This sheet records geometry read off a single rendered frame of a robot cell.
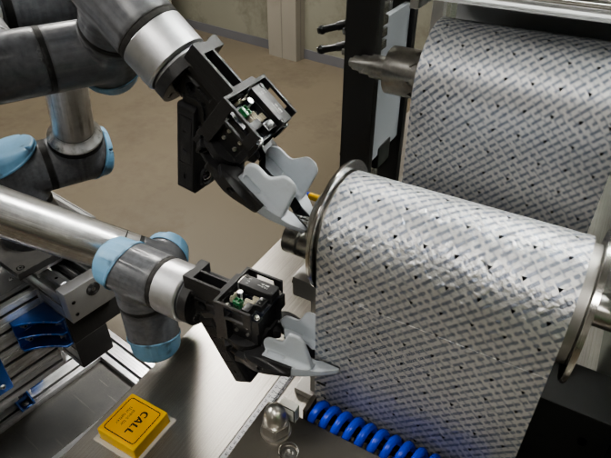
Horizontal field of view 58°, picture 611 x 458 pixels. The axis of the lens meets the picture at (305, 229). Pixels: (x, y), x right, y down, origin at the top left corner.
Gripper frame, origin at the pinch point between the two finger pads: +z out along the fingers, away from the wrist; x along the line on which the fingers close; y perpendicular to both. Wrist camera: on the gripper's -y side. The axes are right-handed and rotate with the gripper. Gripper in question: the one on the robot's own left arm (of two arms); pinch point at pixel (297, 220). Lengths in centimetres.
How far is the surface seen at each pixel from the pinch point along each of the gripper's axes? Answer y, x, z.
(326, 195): 7.2, -1.8, -0.3
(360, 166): 6.7, 6.0, 0.2
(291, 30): -213, 347, -96
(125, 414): -38.6, -13.8, 5.4
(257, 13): -239, 365, -133
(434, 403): 1.3, -4.3, 24.0
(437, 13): -13, 98, -11
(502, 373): 11.2, -4.3, 22.7
